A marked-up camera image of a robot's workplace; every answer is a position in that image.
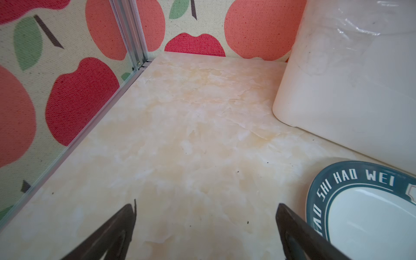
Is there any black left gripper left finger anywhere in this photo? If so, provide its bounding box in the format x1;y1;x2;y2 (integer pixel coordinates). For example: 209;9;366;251
63;203;137;260

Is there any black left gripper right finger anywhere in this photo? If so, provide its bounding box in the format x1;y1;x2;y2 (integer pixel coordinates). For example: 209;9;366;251
275;203;349;260

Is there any teal rim lettered plate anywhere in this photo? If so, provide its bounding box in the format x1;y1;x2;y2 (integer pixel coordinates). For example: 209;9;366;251
305;161;416;260

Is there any white plastic bin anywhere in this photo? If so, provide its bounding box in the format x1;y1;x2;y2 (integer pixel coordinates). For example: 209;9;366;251
273;1;416;173

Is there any aluminium frame post left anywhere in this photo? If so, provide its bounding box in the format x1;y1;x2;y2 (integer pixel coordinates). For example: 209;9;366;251
109;0;148;70

